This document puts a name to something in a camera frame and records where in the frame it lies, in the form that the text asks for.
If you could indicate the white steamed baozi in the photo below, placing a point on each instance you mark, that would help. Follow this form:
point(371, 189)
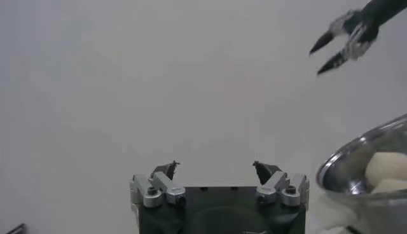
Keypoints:
point(386, 167)

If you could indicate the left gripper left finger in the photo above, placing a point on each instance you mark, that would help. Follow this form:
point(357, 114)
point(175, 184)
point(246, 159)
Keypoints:
point(159, 187)

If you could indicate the white electric steamer pot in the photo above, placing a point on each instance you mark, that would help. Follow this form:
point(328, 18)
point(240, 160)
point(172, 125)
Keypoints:
point(334, 216)

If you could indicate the perforated steel steamer basket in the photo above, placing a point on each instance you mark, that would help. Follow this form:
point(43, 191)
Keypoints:
point(346, 165)

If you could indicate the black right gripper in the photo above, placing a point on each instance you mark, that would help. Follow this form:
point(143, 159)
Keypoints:
point(381, 9)

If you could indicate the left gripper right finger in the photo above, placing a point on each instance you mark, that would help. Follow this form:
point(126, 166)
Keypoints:
point(280, 187)

